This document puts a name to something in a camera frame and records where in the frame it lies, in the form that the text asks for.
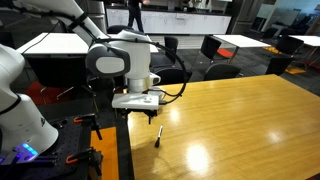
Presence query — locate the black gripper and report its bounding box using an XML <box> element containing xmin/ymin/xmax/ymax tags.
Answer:
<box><xmin>116</xmin><ymin>108</ymin><xmax>158</xmax><ymax>125</ymax></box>

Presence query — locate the black and white pen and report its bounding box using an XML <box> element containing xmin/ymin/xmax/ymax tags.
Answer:
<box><xmin>154</xmin><ymin>124</ymin><xmax>164</xmax><ymax>149</ymax></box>

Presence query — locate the orange black bar clamp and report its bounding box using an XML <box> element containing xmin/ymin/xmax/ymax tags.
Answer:
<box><xmin>73</xmin><ymin>113</ymin><xmax>103</xmax><ymax>141</ymax></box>
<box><xmin>65</xmin><ymin>147</ymin><xmax>103</xmax><ymax>176</ymax></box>

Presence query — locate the black office chair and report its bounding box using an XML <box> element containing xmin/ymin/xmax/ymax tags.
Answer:
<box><xmin>153</xmin><ymin>67</ymin><xmax>193</xmax><ymax>86</ymax></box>
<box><xmin>203</xmin><ymin>63</ymin><xmax>242</xmax><ymax>82</ymax></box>
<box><xmin>265</xmin><ymin>54</ymin><xmax>294</xmax><ymax>77</ymax></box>
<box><xmin>279</xmin><ymin>27</ymin><xmax>297</xmax><ymax>37</ymax></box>
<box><xmin>200</xmin><ymin>34</ymin><xmax>223</xmax><ymax>62</ymax></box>
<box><xmin>275</xmin><ymin>34</ymin><xmax>305</xmax><ymax>56</ymax></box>
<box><xmin>262</xmin><ymin>27</ymin><xmax>279</xmax><ymax>40</ymax></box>
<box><xmin>163</xmin><ymin>35</ymin><xmax>179</xmax><ymax>65</ymax></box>
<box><xmin>106</xmin><ymin>24</ymin><xmax>135</xmax><ymax>35</ymax></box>

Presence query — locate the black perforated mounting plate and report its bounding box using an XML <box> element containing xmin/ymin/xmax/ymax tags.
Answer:
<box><xmin>0</xmin><ymin>114</ymin><xmax>102</xmax><ymax>180</ymax></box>

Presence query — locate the white kitchen cabinet counter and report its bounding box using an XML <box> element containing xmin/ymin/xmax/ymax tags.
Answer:
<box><xmin>105</xmin><ymin>7</ymin><xmax>233</xmax><ymax>35</ymax></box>

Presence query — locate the person in dark clothes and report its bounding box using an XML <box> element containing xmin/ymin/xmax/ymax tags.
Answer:
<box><xmin>127</xmin><ymin>0</ymin><xmax>151</xmax><ymax>34</ymax></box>

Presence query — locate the grey metal bin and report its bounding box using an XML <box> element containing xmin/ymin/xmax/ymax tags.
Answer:
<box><xmin>87</xmin><ymin>0</ymin><xmax>107</xmax><ymax>33</ymax></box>

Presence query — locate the large white table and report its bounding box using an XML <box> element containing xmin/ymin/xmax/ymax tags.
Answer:
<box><xmin>16</xmin><ymin>32</ymin><xmax>160</xmax><ymax>56</ymax></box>

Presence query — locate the white table with metal legs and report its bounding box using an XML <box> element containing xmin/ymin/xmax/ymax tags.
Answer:
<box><xmin>213</xmin><ymin>34</ymin><xmax>272</xmax><ymax>64</ymax></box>
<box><xmin>289</xmin><ymin>34</ymin><xmax>320</xmax><ymax>68</ymax></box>

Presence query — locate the frosted glass panel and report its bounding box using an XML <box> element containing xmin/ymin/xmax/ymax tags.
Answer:
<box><xmin>257</xmin><ymin>3</ymin><xmax>301</xmax><ymax>28</ymax></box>

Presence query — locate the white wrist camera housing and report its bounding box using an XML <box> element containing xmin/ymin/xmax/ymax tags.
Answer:
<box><xmin>111</xmin><ymin>93</ymin><xmax>161</xmax><ymax>111</ymax></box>

